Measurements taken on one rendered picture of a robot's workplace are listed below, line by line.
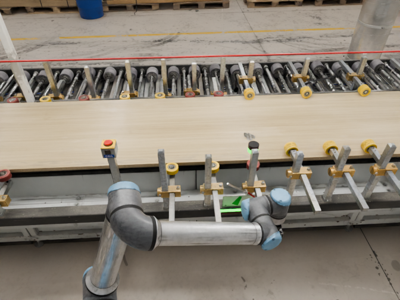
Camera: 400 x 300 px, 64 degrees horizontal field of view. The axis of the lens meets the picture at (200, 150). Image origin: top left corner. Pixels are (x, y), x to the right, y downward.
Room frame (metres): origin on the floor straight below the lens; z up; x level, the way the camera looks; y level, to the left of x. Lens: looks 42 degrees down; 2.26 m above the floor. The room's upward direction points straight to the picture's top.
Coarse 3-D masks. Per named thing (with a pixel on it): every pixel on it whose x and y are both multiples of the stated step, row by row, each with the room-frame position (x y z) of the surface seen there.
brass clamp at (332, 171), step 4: (328, 168) 1.32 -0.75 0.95; (332, 168) 1.30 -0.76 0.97; (344, 168) 1.30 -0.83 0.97; (348, 168) 1.30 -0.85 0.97; (328, 172) 1.31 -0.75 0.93; (332, 172) 1.28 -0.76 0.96; (336, 172) 1.27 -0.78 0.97; (340, 172) 1.27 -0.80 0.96; (344, 172) 1.27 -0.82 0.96; (348, 172) 1.28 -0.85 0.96; (352, 172) 1.28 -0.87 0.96; (336, 176) 1.27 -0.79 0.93; (340, 176) 1.27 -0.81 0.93; (352, 176) 1.28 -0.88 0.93
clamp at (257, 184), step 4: (260, 180) 1.30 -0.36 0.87; (244, 184) 1.27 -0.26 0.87; (256, 184) 1.27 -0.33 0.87; (260, 184) 1.27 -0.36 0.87; (264, 184) 1.27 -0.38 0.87; (244, 188) 1.25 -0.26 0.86; (248, 188) 1.24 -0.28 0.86; (252, 188) 1.24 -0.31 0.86; (260, 188) 1.25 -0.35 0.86; (264, 188) 1.25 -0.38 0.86; (252, 192) 1.25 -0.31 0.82
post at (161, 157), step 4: (160, 152) 1.23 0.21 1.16; (164, 152) 1.25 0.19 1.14; (160, 156) 1.22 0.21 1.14; (164, 156) 1.23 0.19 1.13; (160, 160) 1.22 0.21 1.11; (164, 160) 1.22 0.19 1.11; (160, 164) 1.22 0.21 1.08; (164, 164) 1.22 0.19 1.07; (160, 168) 1.22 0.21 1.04; (164, 168) 1.22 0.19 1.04; (160, 172) 1.22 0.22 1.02; (164, 172) 1.22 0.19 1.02; (160, 176) 1.22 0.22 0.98; (164, 176) 1.22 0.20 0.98; (164, 180) 1.22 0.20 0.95; (164, 184) 1.22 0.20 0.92; (164, 188) 1.22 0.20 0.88; (164, 200) 1.22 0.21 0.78; (168, 200) 1.22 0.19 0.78; (164, 204) 1.22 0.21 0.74; (168, 204) 1.22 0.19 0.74
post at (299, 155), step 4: (296, 152) 1.29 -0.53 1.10; (300, 152) 1.28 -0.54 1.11; (296, 156) 1.28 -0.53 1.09; (300, 156) 1.27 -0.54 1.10; (296, 160) 1.27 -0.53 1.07; (300, 160) 1.27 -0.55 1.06; (296, 164) 1.27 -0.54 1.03; (300, 164) 1.27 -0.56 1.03; (292, 168) 1.29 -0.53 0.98; (296, 168) 1.27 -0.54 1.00; (300, 168) 1.27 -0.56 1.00; (296, 172) 1.27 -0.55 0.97; (288, 180) 1.30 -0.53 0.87; (292, 180) 1.27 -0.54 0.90; (296, 180) 1.27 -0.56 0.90; (288, 184) 1.29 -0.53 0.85; (292, 184) 1.27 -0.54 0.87; (288, 188) 1.27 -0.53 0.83; (292, 188) 1.27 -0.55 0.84; (292, 192) 1.27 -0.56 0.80
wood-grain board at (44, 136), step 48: (240, 96) 2.18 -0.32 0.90; (288, 96) 2.18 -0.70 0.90; (336, 96) 2.18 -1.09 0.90; (384, 96) 2.18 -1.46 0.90; (0, 144) 1.59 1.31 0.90; (48, 144) 1.59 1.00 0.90; (96, 144) 1.59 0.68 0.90; (144, 144) 1.59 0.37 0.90; (192, 144) 1.59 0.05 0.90; (240, 144) 1.59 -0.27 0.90; (336, 144) 1.59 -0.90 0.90; (384, 144) 1.59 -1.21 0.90
